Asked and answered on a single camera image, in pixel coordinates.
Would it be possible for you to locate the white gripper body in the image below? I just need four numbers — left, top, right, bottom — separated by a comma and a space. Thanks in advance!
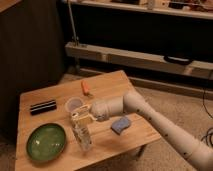
90, 97, 123, 121

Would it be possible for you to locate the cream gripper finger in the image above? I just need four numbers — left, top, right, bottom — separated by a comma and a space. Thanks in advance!
71, 105, 90, 117
72, 113, 96, 122

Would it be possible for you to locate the clear plastic bottle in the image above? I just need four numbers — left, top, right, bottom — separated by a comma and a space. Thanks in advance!
70, 114, 92, 151

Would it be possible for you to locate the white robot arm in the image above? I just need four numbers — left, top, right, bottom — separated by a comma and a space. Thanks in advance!
70, 91, 213, 171

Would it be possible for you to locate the metal pole stand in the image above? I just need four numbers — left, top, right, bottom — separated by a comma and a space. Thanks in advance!
67, 0, 80, 74

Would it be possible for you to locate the clear plastic cup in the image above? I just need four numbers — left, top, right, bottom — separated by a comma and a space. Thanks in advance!
65, 97, 83, 113

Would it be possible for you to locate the blue sponge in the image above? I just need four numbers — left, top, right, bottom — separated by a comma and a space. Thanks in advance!
111, 116, 131, 135

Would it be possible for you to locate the orange carrot toy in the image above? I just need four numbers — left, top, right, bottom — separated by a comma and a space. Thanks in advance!
81, 80, 93, 97

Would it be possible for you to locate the wooden table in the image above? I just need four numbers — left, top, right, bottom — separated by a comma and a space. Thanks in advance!
15, 71, 160, 171

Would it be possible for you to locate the black striped rectangular box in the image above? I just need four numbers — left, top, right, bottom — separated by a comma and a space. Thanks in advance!
30, 100, 57, 115

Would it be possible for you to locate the green round plate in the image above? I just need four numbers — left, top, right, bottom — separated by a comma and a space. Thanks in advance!
26, 123, 66, 163

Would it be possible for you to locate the white wooden shelf beam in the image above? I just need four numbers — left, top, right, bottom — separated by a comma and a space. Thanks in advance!
65, 42, 213, 80

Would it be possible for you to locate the dark cabinet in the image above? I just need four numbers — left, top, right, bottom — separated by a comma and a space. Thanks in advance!
0, 0, 65, 142

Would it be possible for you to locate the upper white shelf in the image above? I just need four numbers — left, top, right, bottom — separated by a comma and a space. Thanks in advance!
61, 0, 213, 20

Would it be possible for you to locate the black handle on shelf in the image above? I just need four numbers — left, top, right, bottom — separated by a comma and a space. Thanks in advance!
163, 56, 193, 65

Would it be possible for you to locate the black cable on floor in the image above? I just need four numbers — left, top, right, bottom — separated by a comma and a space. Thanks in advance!
199, 69, 213, 148

